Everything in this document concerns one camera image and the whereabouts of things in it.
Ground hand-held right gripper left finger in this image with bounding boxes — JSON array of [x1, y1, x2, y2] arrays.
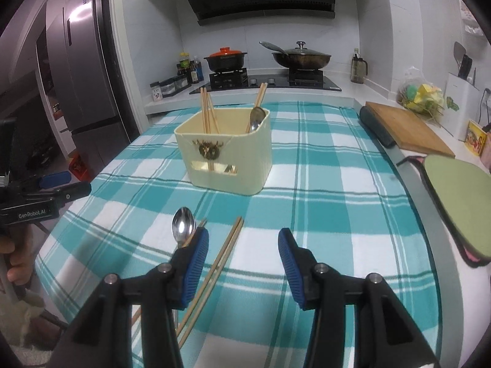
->
[[50, 227, 210, 368]]

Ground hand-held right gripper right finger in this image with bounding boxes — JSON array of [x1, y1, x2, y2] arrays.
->
[[277, 227, 442, 368]]

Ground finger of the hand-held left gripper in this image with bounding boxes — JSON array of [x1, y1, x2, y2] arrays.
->
[[23, 171, 73, 191], [51, 181, 93, 202]]

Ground metal spoon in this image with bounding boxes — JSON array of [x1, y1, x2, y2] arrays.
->
[[245, 106, 266, 133], [171, 207, 197, 250]]

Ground cream utensil box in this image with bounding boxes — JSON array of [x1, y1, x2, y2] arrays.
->
[[174, 108, 273, 196]]

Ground person's left hand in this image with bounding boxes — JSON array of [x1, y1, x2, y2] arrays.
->
[[0, 234, 30, 287]]

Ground teal white checked cloth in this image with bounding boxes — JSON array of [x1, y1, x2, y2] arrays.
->
[[34, 102, 461, 368]]

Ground grey refrigerator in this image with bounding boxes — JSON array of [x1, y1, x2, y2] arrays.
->
[[36, 0, 139, 173]]

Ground condiment bottles and jars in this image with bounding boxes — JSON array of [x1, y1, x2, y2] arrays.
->
[[149, 75, 192, 102]]

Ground sauce bottle with yellow cap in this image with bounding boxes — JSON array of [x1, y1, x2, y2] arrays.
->
[[177, 52, 191, 85]]

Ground dark sauce bottle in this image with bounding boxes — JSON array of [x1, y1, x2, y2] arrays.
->
[[190, 56, 203, 84]]

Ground green cutting board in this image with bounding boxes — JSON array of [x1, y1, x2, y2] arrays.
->
[[397, 154, 491, 268]]

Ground wooden cutting board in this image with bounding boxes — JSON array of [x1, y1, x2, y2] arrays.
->
[[364, 101, 456, 159]]

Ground black glass gas stove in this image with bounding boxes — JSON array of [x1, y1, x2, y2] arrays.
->
[[207, 68, 343, 92]]

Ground black pot with orange lid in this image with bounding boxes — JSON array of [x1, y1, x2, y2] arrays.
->
[[203, 47, 248, 73]]

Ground wok with glass lid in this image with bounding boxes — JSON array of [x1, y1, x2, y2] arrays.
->
[[269, 40, 332, 70]]

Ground brown water jug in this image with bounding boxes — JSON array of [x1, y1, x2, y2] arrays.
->
[[350, 48, 369, 84]]

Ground clear plastic bag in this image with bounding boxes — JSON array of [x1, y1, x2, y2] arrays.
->
[[397, 67, 447, 119]]

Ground metal ladle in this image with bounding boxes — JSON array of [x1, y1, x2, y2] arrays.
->
[[260, 41, 289, 56]]

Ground yellow box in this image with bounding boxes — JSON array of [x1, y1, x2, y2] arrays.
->
[[465, 120, 489, 156]]

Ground white knife block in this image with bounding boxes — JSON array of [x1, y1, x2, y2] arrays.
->
[[441, 71, 482, 140]]

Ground hanging plastic bag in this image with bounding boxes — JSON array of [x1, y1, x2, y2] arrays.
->
[[461, 6, 481, 36]]

